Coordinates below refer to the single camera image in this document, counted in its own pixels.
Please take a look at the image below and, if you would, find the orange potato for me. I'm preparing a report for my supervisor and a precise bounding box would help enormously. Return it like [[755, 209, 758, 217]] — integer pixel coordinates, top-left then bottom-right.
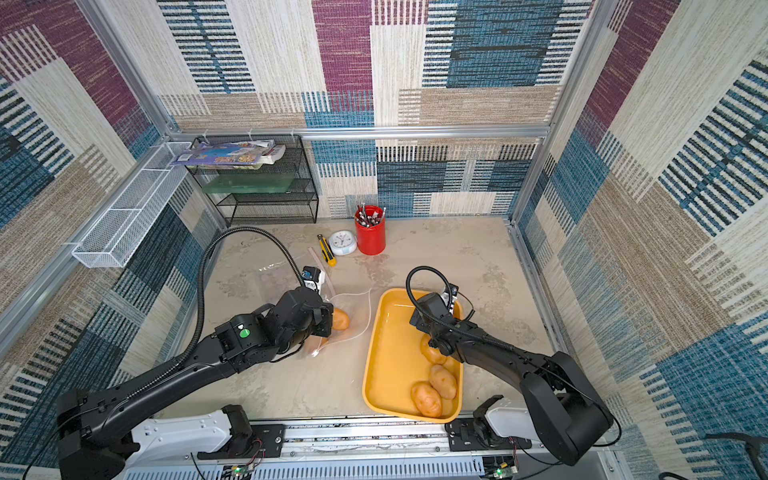
[[332, 308, 351, 331]]

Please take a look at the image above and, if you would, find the clear zipper bag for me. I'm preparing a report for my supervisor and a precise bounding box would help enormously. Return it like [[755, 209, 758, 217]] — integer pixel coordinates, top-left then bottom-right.
[[300, 289, 373, 358], [255, 253, 327, 303]]

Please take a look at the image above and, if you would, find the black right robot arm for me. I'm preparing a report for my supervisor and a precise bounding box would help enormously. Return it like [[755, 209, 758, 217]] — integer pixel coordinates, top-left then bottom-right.
[[407, 292, 614, 466]]

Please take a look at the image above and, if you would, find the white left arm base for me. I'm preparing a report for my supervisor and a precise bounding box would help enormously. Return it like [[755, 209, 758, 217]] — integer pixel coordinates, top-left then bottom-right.
[[125, 410, 232, 467]]

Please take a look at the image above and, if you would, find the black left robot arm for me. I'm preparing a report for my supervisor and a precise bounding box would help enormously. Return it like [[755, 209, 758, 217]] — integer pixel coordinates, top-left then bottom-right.
[[57, 286, 334, 479]]

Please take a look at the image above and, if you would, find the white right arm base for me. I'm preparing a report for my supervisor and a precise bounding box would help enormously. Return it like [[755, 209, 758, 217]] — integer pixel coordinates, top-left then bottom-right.
[[485, 406, 540, 442]]

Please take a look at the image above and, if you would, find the brown potato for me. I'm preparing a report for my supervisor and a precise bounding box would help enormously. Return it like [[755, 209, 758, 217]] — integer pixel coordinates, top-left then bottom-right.
[[429, 364, 458, 400], [420, 334, 447, 365], [410, 381, 443, 418]]

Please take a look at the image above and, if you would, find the yellow plastic tray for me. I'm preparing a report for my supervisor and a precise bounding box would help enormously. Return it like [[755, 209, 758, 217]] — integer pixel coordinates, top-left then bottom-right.
[[362, 288, 464, 424]]

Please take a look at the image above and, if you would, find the yellow utility knife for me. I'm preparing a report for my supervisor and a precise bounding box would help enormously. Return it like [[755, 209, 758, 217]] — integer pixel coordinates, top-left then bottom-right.
[[317, 234, 337, 267]]

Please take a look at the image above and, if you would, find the brown potato upper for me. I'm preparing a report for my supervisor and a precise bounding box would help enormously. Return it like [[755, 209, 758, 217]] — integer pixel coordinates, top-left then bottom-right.
[[429, 364, 458, 400]]

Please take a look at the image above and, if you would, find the white round clock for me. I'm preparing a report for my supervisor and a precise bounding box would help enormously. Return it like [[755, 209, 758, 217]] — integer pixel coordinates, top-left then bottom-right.
[[328, 230, 357, 256]]

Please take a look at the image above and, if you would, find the brown potato lower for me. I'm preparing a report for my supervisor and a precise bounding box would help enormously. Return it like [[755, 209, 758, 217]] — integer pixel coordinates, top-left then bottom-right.
[[410, 381, 443, 418]]

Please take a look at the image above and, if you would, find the red ribbed pen cup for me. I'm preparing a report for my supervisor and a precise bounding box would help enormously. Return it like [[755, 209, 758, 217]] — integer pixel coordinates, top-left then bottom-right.
[[354, 204, 386, 256]]

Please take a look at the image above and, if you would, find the green tray in rack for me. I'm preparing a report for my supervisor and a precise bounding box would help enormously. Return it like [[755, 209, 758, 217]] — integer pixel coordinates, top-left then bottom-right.
[[202, 174, 295, 195]]

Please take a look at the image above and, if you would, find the colourful book on rack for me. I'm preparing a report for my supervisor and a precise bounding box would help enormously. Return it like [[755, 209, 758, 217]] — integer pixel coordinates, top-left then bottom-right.
[[170, 140, 287, 169]]

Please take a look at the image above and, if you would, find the black corrugated right cable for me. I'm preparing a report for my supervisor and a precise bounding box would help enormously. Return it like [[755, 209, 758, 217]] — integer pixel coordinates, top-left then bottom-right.
[[405, 265, 481, 343]]

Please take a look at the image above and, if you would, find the black corrugated cable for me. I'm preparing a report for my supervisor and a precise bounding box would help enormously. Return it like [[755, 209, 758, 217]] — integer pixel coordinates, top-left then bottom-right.
[[89, 226, 308, 409], [405, 265, 481, 343]]

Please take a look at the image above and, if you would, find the black wire shelf rack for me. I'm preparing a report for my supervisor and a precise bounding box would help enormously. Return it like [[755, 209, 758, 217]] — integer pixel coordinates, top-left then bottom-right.
[[173, 134, 319, 226]]

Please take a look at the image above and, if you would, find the black corrugated left cable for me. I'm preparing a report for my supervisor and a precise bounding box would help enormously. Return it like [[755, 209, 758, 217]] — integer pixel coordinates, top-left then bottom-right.
[[89, 226, 308, 409]]

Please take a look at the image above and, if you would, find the aluminium front rail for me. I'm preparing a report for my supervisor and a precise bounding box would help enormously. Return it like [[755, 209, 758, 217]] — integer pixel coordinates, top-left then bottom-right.
[[120, 415, 632, 479]]

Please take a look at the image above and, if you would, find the white wire wall basket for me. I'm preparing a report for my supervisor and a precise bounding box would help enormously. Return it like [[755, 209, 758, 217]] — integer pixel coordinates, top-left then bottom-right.
[[72, 142, 190, 269]]

